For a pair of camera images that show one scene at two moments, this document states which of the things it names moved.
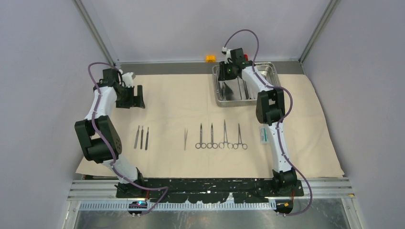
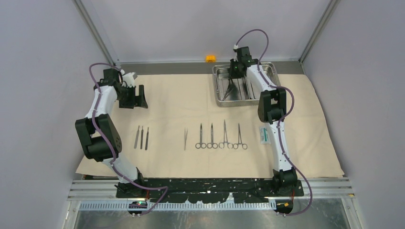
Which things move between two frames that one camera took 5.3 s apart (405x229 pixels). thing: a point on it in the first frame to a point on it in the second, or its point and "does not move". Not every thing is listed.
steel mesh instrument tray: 232,92 does not move
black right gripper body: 226,71 to 234,69
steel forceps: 222,90 to 229,89
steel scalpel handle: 142,138 does not move
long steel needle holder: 221,145 does not move
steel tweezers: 185,137 does not move
